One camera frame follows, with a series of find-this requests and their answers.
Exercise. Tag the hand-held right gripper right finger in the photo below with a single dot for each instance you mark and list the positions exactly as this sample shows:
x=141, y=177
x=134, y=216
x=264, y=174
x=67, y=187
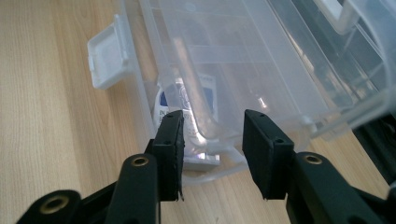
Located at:
x=267, y=149

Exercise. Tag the clear plastic storage box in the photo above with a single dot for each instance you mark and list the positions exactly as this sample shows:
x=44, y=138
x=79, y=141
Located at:
x=249, y=77

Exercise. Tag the white and blue packet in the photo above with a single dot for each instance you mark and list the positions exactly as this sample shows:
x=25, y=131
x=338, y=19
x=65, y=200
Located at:
x=186, y=99

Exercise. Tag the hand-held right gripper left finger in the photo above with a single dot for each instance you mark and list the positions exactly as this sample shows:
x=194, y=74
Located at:
x=168, y=149

